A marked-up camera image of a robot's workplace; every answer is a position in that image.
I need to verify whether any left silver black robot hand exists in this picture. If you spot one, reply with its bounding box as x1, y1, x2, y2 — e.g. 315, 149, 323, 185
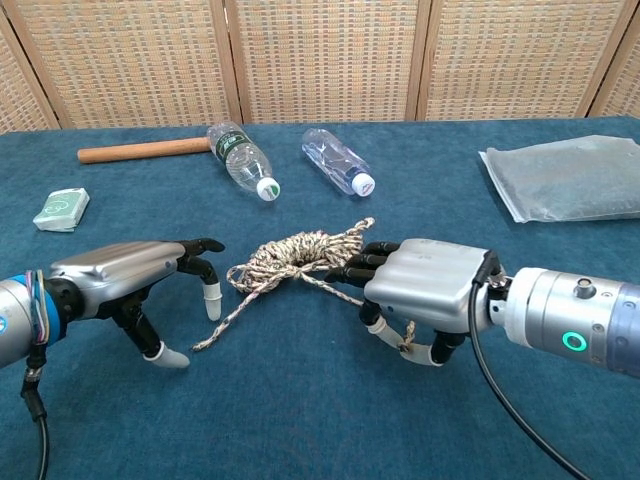
47, 238, 227, 371

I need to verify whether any black left hand cable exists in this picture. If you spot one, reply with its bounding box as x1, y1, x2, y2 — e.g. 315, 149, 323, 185
19, 349, 51, 480

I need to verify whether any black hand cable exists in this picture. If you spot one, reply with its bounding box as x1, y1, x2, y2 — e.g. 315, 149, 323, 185
19, 349, 51, 480
467, 249, 594, 480

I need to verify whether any translucent plastic zip bag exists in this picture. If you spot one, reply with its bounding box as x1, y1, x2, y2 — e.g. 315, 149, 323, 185
478, 133, 640, 224

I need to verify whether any wooden rod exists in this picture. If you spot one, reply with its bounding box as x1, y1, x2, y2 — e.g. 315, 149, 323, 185
77, 137, 211, 165

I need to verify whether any blue carpet table mat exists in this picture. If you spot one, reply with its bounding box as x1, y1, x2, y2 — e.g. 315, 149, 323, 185
0, 115, 640, 480

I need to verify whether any black right hand cable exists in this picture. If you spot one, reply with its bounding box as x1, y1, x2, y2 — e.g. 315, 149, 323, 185
467, 249, 594, 480

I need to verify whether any woven folding screen panel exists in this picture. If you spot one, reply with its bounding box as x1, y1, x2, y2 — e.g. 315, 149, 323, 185
222, 0, 434, 124
587, 14, 640, 119
2, 0, 244, 130
0, 9, 64, 134
417, 0, 640, 121

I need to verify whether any clear bottle with blue label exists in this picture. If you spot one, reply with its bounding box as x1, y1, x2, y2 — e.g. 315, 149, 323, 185
301, 128, 377, 199

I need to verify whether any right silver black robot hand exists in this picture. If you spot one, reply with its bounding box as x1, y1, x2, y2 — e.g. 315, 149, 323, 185
324, 238, 506, 369

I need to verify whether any green tissue pack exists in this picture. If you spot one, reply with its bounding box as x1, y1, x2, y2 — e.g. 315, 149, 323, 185
32, 187, 91, 235

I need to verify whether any clear bottle with green label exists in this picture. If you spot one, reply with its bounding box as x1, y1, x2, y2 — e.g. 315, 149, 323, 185
206, 122, 281, 202

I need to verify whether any speckled beige rope bundle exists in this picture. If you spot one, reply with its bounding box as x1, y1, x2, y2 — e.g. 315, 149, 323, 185
192, 217, 417, 352

